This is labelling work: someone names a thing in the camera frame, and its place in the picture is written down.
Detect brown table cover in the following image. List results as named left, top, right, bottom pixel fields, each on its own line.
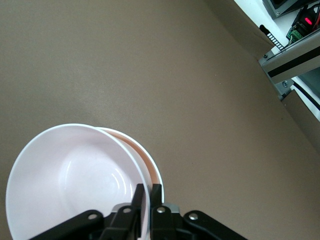
left=0, top=0, right=320, bottom=240

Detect black white striped strip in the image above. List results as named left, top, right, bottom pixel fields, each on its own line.
left=259, top=24, right=285, bottom=52

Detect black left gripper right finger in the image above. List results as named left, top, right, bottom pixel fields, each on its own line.
left=149, top=183, right=248, bottom=240

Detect aluminium frame rail with bracket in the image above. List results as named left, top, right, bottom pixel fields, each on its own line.
left=258, top=32, right=320, bottom=101

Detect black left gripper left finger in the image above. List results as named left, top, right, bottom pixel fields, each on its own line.
left=29, top=183, right=145, bottom=240

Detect white bowl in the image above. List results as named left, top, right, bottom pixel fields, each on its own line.
left=96, top=126, right=165, bottom=203

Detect black device with red light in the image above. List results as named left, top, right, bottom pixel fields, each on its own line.
left=286, top=3, right=320, bottom=42

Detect pale pink bowl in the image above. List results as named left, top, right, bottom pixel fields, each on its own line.
left=5, top=122, right=153, bottom=240

